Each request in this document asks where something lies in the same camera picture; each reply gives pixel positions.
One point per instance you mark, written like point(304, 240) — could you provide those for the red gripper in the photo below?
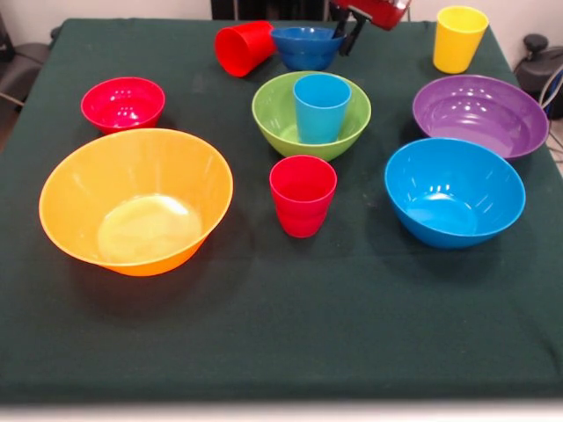
point(382, 13)

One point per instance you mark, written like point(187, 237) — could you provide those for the small dark blue bowl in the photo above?
point(305, 50)

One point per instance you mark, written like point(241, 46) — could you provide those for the light blue cup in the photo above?
point(321, 114)

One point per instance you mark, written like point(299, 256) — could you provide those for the tall red cup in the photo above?
point(242, 48)

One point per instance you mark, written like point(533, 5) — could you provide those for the green bowl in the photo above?
point(272, 114)

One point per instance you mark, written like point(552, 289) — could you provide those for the purple bowl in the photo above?
point(479, 118)

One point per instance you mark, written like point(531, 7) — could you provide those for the yellow cup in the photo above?
point(457, 44)

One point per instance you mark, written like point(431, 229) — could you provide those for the short crimson cup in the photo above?
point(303, 206)

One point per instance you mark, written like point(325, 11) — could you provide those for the black office chair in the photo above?
point(536, 66)
point(22, 66)

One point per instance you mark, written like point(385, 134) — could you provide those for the light blue bowl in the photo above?
point(453, 198)

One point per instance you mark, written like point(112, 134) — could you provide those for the small crimson bowl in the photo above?
point(122, 105)

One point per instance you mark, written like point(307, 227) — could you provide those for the large orange bowl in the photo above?
point(145, 228)

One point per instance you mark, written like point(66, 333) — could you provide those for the dark green tablecloth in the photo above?
point(281, 307)

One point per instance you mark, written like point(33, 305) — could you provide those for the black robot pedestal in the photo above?
point(264, 9)

